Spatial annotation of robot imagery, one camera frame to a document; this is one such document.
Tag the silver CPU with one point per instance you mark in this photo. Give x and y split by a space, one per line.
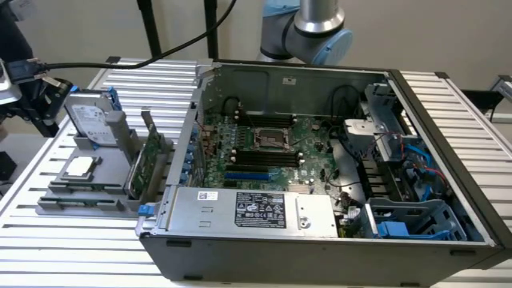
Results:
81 166

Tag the long black expansion slot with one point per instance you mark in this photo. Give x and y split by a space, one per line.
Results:
245 168

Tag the black table end cap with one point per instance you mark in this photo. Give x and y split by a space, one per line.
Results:
113 59
441 75

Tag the blue-grey plastic disk bay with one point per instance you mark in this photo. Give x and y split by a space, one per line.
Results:
416 220

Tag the aluminium profile rail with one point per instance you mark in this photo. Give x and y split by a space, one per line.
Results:
500 87

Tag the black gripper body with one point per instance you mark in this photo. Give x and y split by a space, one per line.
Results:
41 102

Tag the black flat plate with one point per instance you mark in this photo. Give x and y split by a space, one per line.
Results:
477 100

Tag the silver chipset heat sink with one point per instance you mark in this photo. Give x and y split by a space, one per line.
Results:
304 188

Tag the silver power supply unit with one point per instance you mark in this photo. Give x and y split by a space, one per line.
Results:
208 213

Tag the green motherboard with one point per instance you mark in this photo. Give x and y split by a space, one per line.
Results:
316 162

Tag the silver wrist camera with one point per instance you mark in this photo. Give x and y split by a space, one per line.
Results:
5 87

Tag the short black expansion slot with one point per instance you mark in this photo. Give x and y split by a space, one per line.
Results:
238 184

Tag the green graphics card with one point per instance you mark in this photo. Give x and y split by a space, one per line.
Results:
149 159

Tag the silver hard disk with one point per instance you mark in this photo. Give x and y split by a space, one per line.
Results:
89 120

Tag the black stand pole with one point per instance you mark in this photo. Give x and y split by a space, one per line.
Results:
212 36
152 27

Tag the black box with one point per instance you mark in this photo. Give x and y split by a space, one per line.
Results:
5 166

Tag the black RAM slot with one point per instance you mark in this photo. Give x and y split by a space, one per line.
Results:
272 118
265 159
272 115
272 121
272 124
265 155
265 163
265 151

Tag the blue case latch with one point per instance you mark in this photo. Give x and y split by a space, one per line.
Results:
144 210

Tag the CPU socket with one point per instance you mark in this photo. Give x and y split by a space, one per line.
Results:
272 138

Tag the metal drive cage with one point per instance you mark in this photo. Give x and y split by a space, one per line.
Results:
385 120

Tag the silver hard disk drive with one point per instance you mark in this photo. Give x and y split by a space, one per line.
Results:
116 100

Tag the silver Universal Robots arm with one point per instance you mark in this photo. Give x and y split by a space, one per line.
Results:
316 27

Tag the grey metal fan bracket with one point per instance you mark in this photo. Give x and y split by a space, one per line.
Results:
357 129

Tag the grey parts rack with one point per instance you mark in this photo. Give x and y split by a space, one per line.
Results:
113 168

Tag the open black PC case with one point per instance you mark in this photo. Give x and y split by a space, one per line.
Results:
280 258

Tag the blue expansion slot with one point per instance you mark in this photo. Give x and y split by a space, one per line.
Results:
248 176

